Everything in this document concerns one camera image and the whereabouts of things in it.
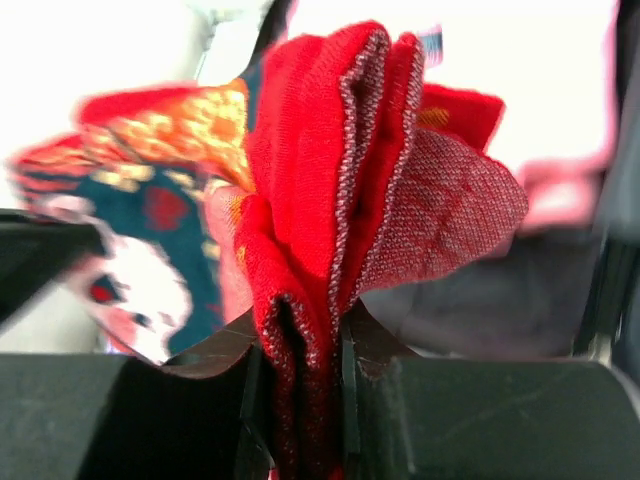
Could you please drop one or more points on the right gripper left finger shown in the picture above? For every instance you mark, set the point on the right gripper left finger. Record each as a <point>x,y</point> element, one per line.
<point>117,417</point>

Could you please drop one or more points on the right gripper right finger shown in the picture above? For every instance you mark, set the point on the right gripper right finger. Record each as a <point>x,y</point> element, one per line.
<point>411,417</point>

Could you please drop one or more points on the red cartoon print garment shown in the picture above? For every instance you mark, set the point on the red cartoon print garment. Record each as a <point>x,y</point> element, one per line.
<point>327,170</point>

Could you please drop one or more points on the pink hard-shell suitcase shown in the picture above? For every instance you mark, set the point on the pink hard-shell suitcase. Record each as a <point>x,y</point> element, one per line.
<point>531,301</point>

